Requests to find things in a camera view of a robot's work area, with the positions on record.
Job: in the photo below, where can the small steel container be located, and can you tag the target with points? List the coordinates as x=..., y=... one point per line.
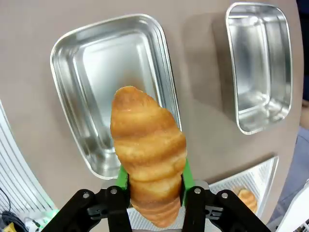
x=260, y=70

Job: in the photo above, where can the white power strip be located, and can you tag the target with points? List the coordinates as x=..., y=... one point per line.
x=33, y=223

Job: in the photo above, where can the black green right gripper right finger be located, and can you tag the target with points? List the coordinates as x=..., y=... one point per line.
x=205, y=205

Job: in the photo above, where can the large steel container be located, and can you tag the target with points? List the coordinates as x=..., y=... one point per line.
x=108, y=91

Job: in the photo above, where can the person leg in blue jeans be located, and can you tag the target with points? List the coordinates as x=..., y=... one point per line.
x=295, y=169

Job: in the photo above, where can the golden croissant bread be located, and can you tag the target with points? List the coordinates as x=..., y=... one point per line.
x=147, y=154
x=248, y=200

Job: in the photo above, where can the white slatted rack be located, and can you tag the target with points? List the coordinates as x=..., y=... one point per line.
x=17, y=164

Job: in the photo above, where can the white plastic object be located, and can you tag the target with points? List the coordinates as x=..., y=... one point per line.
x=298, y=210

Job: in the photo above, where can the metal tray with perforated insert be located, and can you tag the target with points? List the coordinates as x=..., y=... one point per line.
x=260, y=178

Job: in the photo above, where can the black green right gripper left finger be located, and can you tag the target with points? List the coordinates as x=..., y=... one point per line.
x=113, y=207

